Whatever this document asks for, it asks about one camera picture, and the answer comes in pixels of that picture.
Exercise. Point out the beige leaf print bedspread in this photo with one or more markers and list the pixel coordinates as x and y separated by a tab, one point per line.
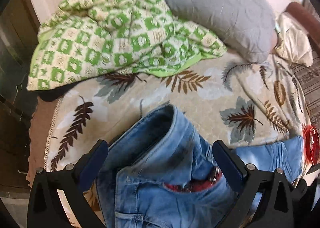
228	99

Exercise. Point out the light blue denim jeans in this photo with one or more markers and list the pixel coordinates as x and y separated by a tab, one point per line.
161	173

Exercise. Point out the grey pillow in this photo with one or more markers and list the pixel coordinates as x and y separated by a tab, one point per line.
246	26

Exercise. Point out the green white patterned blanket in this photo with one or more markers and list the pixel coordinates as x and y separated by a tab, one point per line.
88	38

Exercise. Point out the striped brown sofa back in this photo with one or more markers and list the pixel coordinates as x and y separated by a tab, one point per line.
308	77

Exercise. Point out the red glass bowl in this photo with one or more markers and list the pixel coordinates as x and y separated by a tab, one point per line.
311	143

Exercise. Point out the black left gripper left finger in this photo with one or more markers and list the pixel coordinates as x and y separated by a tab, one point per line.
45	208

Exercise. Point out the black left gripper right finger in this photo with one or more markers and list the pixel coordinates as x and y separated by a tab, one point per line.
275	208

